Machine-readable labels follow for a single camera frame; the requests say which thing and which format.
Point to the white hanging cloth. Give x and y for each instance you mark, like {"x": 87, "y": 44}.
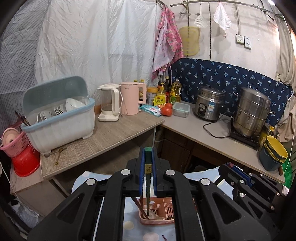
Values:
{"x": 222, "y": 17}

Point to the wet wipes packet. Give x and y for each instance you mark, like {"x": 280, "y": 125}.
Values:
{"x": 150, "y": 109}

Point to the dark soy sauce bottle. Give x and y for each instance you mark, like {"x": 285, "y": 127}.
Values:
{"x": 167, "y": 89}

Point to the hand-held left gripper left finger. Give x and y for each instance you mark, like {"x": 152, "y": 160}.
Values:
{"x": 142, "y": 172}

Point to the steel steamer pot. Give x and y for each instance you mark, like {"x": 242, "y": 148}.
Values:
{"x": 252, "y": 113}

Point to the green plastic bag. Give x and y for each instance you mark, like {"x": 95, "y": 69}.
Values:
{"x": 288, "y": 173}

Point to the cooking oil bottle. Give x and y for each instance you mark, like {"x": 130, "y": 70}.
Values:
{"x": 175, "y": 92}

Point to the small gold fork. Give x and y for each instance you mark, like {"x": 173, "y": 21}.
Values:
{"x": 59, "y": 156}

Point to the white glass electric kettle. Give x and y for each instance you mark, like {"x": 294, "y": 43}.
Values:
{"x": 107, "y": 104}

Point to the maroon chopstick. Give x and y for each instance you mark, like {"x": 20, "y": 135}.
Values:
{"x": 164, "y": 237}

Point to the bundle of brown chopsticks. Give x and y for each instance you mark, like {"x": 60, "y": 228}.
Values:
{"x": 23, "y": 119}

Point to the small pink basket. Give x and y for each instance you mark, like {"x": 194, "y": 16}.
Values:
{"x": 13, "y": 146}

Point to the pink perforated utensil basket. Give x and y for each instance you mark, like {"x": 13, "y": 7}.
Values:
{"x": 161, "y": 206}

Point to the white dish drainer blue lid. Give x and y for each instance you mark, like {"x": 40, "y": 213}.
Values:
{"x": 60, "y": 132}

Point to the white bowl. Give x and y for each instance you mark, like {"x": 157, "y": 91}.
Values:
{"x": 74, "y": 104}

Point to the yellow cutting board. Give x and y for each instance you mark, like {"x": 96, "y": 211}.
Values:
{"x": 189, "y": 41}

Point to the wooden counter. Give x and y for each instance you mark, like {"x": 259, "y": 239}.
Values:
{"x": 111, "y": 139}

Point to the black induction cooker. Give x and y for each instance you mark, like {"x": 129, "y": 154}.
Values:
{"x": 245, "y": 139}

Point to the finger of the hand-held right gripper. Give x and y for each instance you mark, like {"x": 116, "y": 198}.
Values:
{"x": 261, "y": 183}
{"x": 238, "y": 186}

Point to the beige curtain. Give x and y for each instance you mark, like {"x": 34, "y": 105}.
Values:
{"x": 286, "y": 69}

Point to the clear food container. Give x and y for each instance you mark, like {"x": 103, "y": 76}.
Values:
{"x": 181, "y": 109}

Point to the steel rice cooker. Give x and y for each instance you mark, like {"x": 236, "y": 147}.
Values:
{"x": 209, "y": 104}

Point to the small metal spoon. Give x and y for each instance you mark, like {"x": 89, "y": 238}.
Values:
{"x": 52, "y": 153}

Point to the green chopstick gold band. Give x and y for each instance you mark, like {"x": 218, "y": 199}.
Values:
{"x": 148, "y": 166}

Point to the white plastic sheet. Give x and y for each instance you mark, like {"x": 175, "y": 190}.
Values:
{"x": 92, "y": 41}

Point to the pink floral apron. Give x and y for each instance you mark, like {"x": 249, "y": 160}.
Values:
{"x": 166, "y": 41}

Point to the blue planet print tablecloth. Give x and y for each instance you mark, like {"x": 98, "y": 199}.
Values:
{"x": 136, "y": 231}

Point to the stack of yellow blue bowls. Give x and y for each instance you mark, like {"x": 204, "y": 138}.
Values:
{"x": 274, "y": 150}

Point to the red tomato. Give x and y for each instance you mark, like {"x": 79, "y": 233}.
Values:
{"x": 167, "y": 110}

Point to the yellow-lidded jar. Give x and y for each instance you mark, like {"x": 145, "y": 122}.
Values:
{"x": 152, "y": 97}

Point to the white slotted ladle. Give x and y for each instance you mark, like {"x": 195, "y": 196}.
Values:
{"x": 200, "y": 20}

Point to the white wall socket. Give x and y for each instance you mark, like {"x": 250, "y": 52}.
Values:
{"x": 239, "y": 39}

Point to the white plastic bag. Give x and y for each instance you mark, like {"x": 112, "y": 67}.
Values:
{"x": 26, "y": 214}

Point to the navy leaf print cloth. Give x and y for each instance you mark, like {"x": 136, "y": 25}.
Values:
{"x": 219, "y": 76}

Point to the red plastic basin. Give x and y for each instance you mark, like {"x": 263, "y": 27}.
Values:
{"x": 25, "y": 162}

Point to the grey corner counter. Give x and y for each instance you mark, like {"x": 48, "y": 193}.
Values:
{"x": 201, "y": 134}

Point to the dark brown chopstick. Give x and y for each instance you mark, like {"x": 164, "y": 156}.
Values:
{"x": 142, "y": 212}
{"x": 137, "y": 204}

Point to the white wall switch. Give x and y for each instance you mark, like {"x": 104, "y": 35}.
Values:
{"x": 248, "y": 42}

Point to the pale green ceramic spoon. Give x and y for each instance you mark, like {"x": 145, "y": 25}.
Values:
{"x": 155, "y": 215}

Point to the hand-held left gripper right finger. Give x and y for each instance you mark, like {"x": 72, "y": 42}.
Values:
{"x": 154, "y": 172}

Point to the pink electric kettle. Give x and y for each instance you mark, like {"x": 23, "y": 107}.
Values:
{"x": 130, "y": 99}

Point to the bent metal hanging rod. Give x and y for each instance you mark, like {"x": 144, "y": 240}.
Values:
{"x": 231, "y": 3}

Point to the row of white plates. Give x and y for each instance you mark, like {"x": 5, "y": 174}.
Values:
{"x": 54, "y": 112}

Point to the yellow seasoning packet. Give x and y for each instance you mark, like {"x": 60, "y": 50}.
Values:
{"x": 160, "y": 99}

